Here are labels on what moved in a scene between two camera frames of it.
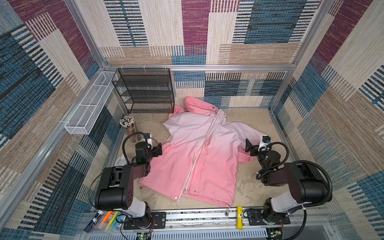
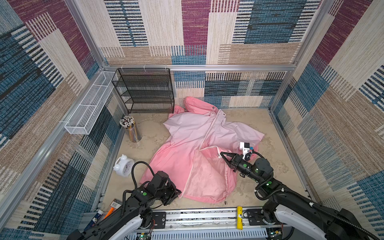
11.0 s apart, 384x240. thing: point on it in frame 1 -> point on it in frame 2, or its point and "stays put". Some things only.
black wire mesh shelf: x=145 y=91 stays put
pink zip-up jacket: x=200 y=157 stays put
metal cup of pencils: x=128 y=121 stays put
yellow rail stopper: x=239 y=210 stays put
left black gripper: x=155 y=153 -> x=170 y=184
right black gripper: x=254 y=148 -> x=235 y=160
